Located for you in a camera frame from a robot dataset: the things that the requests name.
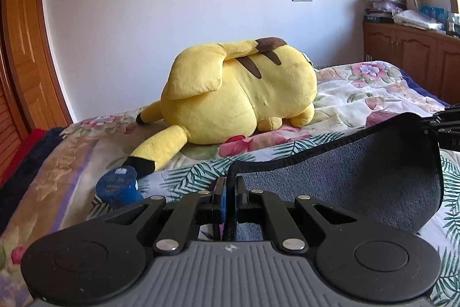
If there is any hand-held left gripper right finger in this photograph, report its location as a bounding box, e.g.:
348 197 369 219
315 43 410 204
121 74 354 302
230 180 364 254

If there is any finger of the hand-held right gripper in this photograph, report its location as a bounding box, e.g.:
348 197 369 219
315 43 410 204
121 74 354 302
420 107 460 135

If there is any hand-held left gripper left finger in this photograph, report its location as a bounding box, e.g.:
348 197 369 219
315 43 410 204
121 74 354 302
85 178 228 256

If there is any grey towel with black edge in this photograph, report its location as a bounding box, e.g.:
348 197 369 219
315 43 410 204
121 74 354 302
227 112 445 242

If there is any dark blue bed sheet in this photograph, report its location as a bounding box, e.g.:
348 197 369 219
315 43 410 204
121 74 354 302
400 75 451 108

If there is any wooden cabinet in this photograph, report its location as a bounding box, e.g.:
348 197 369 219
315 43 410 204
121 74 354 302
362 21 460 107

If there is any yellow plush toy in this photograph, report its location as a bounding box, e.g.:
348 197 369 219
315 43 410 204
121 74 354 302
124 37 318 177

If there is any floral printed blanket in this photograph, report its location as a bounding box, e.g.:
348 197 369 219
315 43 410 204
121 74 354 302
0 62 460 307

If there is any blue round container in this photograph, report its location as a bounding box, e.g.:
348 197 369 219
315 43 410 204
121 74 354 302
95 166 144 211

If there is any folded white cloth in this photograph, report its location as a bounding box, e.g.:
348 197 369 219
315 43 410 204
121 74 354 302
392 9 446 30

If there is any blue box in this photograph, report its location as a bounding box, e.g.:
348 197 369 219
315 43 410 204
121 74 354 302
419 5 447 20

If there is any stack of books and cloths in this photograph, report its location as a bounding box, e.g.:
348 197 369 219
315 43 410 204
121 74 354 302
363 0 407 23

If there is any dark blue cloth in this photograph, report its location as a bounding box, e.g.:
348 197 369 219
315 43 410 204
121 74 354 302
0 126 68 234

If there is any red cloth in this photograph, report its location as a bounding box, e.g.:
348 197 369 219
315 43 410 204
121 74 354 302
0 128 48 183

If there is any louvered wooden wardrobe door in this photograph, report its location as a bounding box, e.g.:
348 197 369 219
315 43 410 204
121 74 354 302
0 75 30 182

